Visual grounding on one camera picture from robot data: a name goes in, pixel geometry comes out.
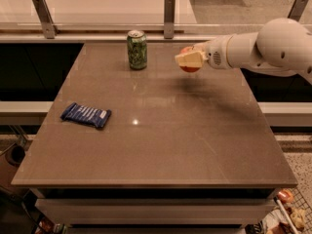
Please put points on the wire basket with snacks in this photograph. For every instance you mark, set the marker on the wire basket with snacks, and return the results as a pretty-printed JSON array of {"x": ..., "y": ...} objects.
[{"x": 292, "y": 215}]

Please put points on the red apple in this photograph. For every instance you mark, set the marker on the red apple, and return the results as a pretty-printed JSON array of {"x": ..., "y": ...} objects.
[{"x": 185, "y": 68}]

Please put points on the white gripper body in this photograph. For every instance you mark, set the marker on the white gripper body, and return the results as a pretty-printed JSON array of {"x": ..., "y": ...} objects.
[{"x": 215, "y": 54}]

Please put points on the blue rxbar wrapper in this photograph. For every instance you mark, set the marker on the blue rxbar wrapper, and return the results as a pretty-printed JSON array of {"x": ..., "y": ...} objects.
[{"x": 85, "y": 115}]

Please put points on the white drawer front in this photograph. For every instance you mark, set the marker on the white drawer front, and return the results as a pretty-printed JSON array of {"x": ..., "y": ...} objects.
[{"x": 160, "y": 211}]

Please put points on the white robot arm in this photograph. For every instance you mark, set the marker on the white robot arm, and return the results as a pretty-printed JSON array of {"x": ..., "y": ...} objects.
[{"x": 282, "y": 47}]

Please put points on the right metal rail bracket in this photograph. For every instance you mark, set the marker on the right metal rail bracket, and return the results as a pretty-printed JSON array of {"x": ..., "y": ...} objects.
[{"x": 297, "y": 9}]

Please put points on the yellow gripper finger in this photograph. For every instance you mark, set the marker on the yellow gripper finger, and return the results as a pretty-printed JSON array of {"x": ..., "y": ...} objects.
[
  {"x": 194, "y": 59},
  {"x": 196, "y": 47}
]

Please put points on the middle metal rail bracket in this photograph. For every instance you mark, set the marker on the middle metal rail bracket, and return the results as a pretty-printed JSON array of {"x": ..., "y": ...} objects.
[{"x": 169, "y": 18}]

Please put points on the left metal rail bracket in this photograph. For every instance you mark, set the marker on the left metal rail bracket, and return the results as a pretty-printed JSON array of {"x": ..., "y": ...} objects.
[{"x": 47, "y": 24}]

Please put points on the dark round bin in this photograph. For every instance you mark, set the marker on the dark round bin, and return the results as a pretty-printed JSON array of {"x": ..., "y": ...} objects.
[{"x": 15, "y": 155}]

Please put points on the metal rail bracket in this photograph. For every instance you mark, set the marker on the metal rail bracket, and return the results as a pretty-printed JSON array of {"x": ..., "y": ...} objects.
[
  {"x": 297, "y": 9},
  {"x": 169, "y": 18},
  {"x": 47, "y": 24}
]

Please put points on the green soda can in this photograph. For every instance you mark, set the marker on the green soda can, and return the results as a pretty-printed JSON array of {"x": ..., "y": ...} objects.
[{"x": 137, "y": 49}]

